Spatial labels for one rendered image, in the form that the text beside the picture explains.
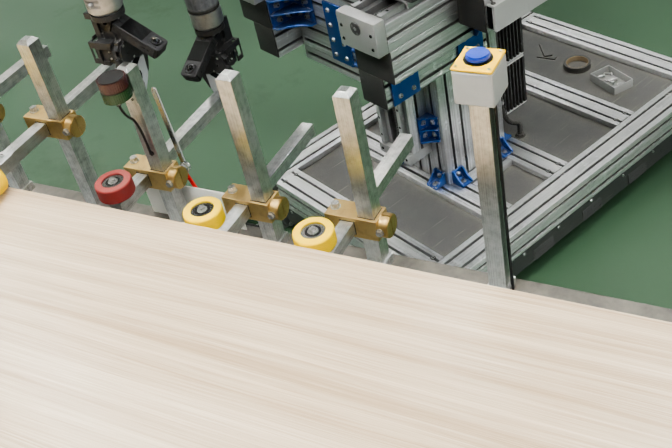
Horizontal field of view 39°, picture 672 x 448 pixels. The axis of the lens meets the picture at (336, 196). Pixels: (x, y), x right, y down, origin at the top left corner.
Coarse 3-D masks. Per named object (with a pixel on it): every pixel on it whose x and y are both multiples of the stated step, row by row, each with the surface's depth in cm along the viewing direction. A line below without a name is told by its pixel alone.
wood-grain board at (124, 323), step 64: (0, 256) 188; (64, 256) 184; (128, 256) 180; (192, 256) 177; (256, 256) 174; (320, 256) 171; (0, 320) 173; (64, 320) 170; (128, 320) 167; (192, 320) 164; (256, 320) 161; (320, 320) 158; (384, 320) 156; (448, 320) 153; (512, 320) 151; (576, 320) 148; (640, 320) 146; (0, 384) 160; (64, 384) 157; (128, 384) 155; (192, 384) 152; (256, 384) 150; (320, 384) 147; (384, 384) 145; (448, 384) 143; (512, 384) 141; (576, 384) 139; (640, 384) 137
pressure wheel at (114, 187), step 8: (104, 176) 202; (112, 176) 202; (120, 176) 201; (128, 176) 200; (96, 184) 200; (104, 184) 200; (112, 184) 200; (120, 184) 198; (128, 184) 199; (96, 192) 200; (104, 192) 197; (112, 192) 197; (120, 192) 198; (128, 192) 199; (104, 200) 199; (112, 200) 198; (120, 200) 199
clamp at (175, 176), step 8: (144, 160) 211; (128, 168) 210; (136, 168) 209; (144, 168) 208; (168, 168) 206; (176, 168) 206; (184, 168) 208; (152, 176) 207; (160, 176) 206; (168, 176) 206; (176, 176) 206; (184, 176) 208; (152, 184) 209; (160, 184) 208; (168, 184) 206; (176, 184) 206; (184, 184) 209
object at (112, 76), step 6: (108, 72) 190; (114, 72) 190; (120, 72) 190; (102, 78) 189; (108, 78) 188; (114, 78) 188; (120, 78) 188; (102, 84) 187; (108, 84) 187; (132, 96) 194; (132, 102) 195; (120, 108) 193; (126, 114) 194; (132, 120) 196; (138, 126) 198; (144, 138) 200; (150, 150) 202
